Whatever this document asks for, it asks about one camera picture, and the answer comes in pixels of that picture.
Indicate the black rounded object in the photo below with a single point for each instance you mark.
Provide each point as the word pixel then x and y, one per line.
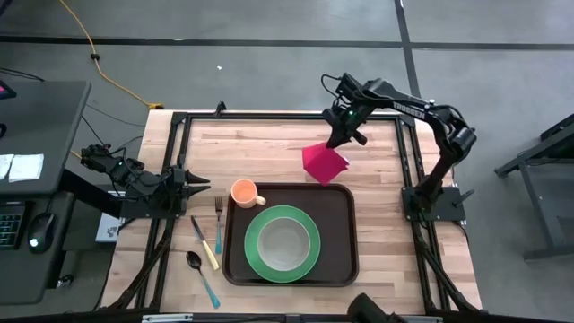
pixel 367 309

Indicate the black desk support bar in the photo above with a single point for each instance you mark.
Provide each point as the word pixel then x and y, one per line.
pixel 85 190

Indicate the black metal stand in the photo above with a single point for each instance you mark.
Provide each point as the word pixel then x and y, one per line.
pixel 538 152

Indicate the red cloth napkin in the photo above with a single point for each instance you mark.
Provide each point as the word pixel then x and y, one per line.
pixel 323 163

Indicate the pink lit device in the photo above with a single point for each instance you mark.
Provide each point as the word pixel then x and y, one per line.
pixel 5 89

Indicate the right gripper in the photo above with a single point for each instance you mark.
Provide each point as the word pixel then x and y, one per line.
pixel 345 119

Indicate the peach orange mug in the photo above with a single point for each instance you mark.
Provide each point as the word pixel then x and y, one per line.
pixel 243 193

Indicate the white round bowl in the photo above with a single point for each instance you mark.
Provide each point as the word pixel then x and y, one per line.
pixel 283 244

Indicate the black frame clamp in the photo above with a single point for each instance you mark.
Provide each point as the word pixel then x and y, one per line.
pixel 220 109

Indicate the black desk caster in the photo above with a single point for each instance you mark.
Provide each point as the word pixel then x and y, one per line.
pixel 66 281

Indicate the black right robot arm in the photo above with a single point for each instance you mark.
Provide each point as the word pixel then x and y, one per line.
pixel 412 110

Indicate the black aluminium table frame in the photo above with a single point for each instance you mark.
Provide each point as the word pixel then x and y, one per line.
pixel 269 116

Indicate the white printed box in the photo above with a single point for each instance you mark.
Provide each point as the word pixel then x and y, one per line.
pixel 107 229

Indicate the white paper sheet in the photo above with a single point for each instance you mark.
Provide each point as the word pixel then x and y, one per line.
pixel 4 166
pixel 27 167

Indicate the grey desk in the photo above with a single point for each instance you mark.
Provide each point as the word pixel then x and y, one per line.
pixel 40 134

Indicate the black backlit keyboard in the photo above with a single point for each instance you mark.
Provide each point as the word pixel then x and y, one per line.
pixel 10 226

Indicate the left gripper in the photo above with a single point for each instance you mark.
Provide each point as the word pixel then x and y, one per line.
pixel 178 188

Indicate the black computer mouse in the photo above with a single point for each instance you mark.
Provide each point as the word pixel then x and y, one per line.
pixel 41 233

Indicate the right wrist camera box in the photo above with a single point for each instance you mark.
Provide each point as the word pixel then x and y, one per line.
pixel 347 85

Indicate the brown plastic tray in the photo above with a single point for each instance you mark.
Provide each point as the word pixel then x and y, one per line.
pixel 336 211

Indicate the green round plate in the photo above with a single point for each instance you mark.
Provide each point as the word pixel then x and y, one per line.
pixel 251 244

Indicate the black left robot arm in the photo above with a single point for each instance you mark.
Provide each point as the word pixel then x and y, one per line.
pixel 134 179

